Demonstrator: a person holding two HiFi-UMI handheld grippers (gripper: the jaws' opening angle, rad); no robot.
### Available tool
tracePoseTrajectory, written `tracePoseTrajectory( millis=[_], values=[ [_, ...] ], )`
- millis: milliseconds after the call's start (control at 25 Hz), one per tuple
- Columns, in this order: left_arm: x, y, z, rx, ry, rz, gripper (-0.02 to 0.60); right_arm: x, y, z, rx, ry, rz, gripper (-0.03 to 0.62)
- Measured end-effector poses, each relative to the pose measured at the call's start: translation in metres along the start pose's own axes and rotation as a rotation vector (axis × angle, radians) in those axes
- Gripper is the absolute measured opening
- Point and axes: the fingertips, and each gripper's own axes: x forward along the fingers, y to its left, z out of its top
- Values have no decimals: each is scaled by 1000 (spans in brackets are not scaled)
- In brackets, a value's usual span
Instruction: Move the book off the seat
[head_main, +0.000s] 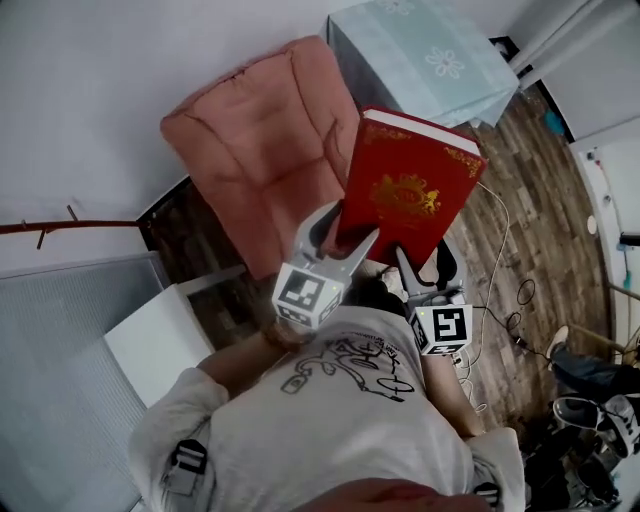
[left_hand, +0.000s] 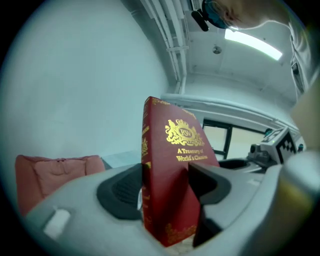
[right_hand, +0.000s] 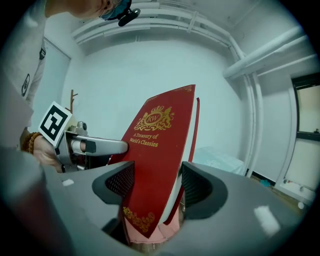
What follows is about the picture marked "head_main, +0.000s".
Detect white printed t-shirt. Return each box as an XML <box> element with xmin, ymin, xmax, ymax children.
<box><xmin>128</xmin><ymin>304</ymin><xmax>526</xmax><ymax>512</ymax></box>

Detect black equipment pile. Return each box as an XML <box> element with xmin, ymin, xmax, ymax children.
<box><xmin>522</xmin><ymin>394</ymin><xmax>640</xmax><ymax>512</ymax></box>

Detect red book with gold crest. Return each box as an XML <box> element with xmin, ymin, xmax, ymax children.
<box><xmin>332</xmin><ymin>104</ymin><xmax>489</xmax><ymax>266</ymax></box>

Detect person's left forearm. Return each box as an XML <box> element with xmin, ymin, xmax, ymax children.
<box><xmin>197</xmin><ymin>324</ymin><xmax>301</xmax><ymax>396</ymax></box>

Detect light blue covered table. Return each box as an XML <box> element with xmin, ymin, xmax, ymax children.
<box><xmin>324</xmin><ymin>0</ymin><xmax>521</xmax><ymax>129</ymax></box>

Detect dark red coat rack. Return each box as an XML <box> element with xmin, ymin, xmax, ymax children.
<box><xmin>0</xmin><ymin>204</ymin><xmax>151</xmax><ymax>251</ymax></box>

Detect pink cushioned armchair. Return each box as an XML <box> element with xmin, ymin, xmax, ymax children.
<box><xmin>159</xmin><ymin>34</ymin><xmax>366</xmax><ymax>281</ymax></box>

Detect black cable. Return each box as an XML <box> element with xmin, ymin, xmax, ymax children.
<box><xmin>472</xmin><ymin>277</ymin><xmax>556</xmax><ymax>357</ymax></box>

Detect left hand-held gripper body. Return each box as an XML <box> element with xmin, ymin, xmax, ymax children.
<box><xmin>272</xmin><ymin>257</ymin><xmax>351</xmax><ymax>331</ymax></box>

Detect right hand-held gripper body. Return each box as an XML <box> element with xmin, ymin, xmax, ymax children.
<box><xmin>405</xmin><ymin>290</ymin><xmax>475</xmax><ymax>357</ymax></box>

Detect white cable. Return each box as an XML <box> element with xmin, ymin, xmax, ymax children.
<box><xmin>457</xmin><ymin>180</ymin><xmax>511</xmax><ymax>416</ymax></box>

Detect small teal object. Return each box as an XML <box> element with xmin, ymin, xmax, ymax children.
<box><xmin>543</xmin><ymin>109</ymin><xmax>569</xmax><ymax>136</ymax></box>

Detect brown bead bracelet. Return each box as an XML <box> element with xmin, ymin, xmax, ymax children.
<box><xmin>262</xmin><ymin>319</ymin><xmax>314</xmax><ymax>354</ymax></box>

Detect white shoe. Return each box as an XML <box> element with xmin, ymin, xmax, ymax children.
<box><xmin>382</xmin><ymin>267</ymin><xmax>409</xmax><ymax>294</ymax></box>

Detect white pipe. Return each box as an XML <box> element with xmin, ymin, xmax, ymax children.
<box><xmin>519</xmin><ymin>4</ymin><xmax>640</xmax><ymax>91</ymax></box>
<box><xmin>507</xmin><ymin>0</ymin><xmax>609</xmax><ymax>76</ymax></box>

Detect white cabinet with black frame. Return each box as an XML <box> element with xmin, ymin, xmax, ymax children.
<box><xmin>569</xmin><ymin>139</ymin><xmax>640</xmax><ymax>301</ymax></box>

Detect black trousers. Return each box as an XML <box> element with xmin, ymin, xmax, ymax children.
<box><xmin>344</xmin><ymin>277</ymin><xmax>411</xmax><ymax>316</ymax></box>

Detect grey harness strap black buckle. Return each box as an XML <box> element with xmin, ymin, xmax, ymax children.
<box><xmin>162</xmin><ymin>438</ymin><xmax>209</xmax><ymax>496</ymax></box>
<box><xmin>472</xmin><ymin>480</ymin><xmax>501</xmax><ymax>506</ymax></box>

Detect person's right forearm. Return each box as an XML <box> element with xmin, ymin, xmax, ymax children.
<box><xmin>422</xmin><ymin>352</ymin><xmax>486</xmax><ymax>439</ymax></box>

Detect white side table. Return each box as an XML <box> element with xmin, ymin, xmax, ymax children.
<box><xmin>102</xmin><ymin>264</ymin><xmax>246</xmax><ymax>409</ymax></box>

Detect wooden easel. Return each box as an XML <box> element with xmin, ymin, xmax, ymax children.
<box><xmin>569</xmin><ymin>284</ymin><xmax>640</xmax><ymax>354</ymax></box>

